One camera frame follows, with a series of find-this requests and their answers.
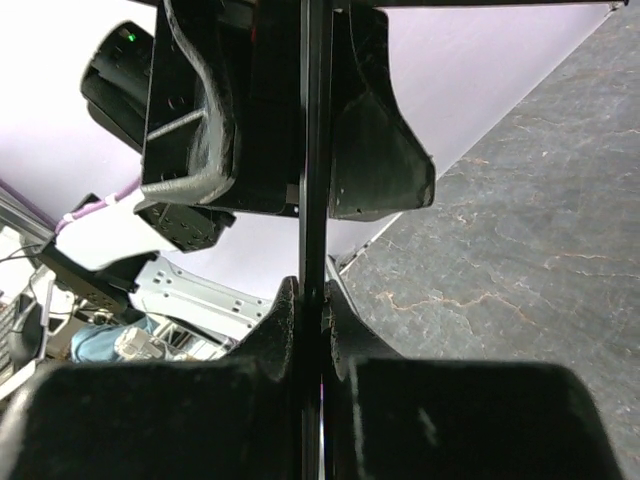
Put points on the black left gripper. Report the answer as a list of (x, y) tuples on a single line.
[(222, 126)]

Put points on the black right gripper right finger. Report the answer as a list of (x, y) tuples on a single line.
[(387, 416)]

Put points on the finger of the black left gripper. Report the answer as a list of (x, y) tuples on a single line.
[(379, 167)]

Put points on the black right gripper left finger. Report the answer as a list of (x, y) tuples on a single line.
[(230, 418)]

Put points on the beige folding umbrella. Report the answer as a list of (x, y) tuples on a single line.
[(309, 350)]

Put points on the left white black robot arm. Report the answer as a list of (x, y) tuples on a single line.
[(97, 259)]

